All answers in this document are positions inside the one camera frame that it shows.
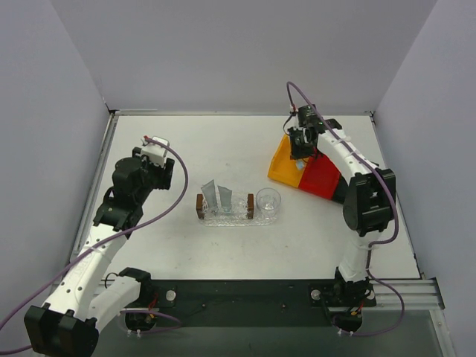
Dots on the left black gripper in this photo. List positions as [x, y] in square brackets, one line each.
[166, 174]

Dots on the yellow plastic bin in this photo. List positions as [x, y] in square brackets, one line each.
[282, 168]

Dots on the white toothpaste tube green cap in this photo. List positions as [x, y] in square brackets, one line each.
[225, 199]

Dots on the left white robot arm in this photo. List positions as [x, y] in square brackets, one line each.
[70, 320]

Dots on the brown wooden tray foot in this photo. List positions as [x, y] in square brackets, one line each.
[200, 203]
[250, 206]

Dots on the red plastic bin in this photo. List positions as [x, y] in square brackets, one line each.
[320, 177]

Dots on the clear plastic cup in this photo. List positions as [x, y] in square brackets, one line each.
[268, 202]

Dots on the black plastic bin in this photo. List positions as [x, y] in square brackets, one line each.
[340, 191]

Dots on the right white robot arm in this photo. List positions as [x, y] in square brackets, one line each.
[369, 202]

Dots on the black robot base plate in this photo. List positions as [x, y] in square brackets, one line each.
[245, 303]

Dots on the clear textured oval tray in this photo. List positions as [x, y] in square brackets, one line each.
[237, 218]

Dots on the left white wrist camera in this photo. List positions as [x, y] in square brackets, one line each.
[155, 151]

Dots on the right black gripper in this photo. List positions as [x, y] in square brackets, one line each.
[300, 145]

